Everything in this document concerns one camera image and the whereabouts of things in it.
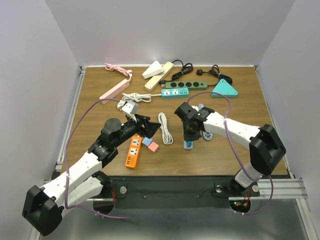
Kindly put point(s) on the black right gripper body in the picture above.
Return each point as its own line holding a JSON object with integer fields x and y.
{"x": 189, "y": 133}

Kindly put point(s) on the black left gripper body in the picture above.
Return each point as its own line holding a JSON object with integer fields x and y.
{"x": 132, "y": 127}

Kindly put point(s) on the teal power strip with USB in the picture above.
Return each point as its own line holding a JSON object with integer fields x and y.
{"x": 174, "y": 93}

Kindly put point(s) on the dark green power strip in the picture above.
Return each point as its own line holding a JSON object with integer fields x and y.
{"x": 190, "y": 85}

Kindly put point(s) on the pink power strip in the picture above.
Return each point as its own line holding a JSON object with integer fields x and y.
{"x": 115, "y": 90}

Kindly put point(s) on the teal triangular power socket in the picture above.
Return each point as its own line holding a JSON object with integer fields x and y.
{"x": 224, "y": 88}

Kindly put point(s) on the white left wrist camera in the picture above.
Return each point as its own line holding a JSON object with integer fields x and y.
{"x": 130, "y": 108}

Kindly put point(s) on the pink cube adapter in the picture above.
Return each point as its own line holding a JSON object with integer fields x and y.
{"x": 153, "y": 147}

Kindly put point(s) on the light blue power strip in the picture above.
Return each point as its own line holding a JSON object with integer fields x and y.
{"x": 185, "y": 147}

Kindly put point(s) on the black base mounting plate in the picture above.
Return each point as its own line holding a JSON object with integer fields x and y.
{"x": 172, "y": 192}

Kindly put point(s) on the orange power strip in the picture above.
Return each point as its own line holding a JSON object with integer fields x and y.
{"x": 133, "y": 152}

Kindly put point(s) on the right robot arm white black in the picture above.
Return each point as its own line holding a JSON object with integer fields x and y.
{"x": 264, "y": 144}

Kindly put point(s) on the white triangular power socket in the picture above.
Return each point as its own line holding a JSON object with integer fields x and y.
{"x": 154, "y": 69}

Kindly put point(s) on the light blue cube adapter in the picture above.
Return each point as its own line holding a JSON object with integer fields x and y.
{"x": 147, "y": 142}

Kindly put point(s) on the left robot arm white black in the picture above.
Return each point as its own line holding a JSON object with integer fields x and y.
{"x": 45, "y": 206}

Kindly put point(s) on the cream power strip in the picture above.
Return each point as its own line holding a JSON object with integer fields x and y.
{"x": 154, "y": 81}

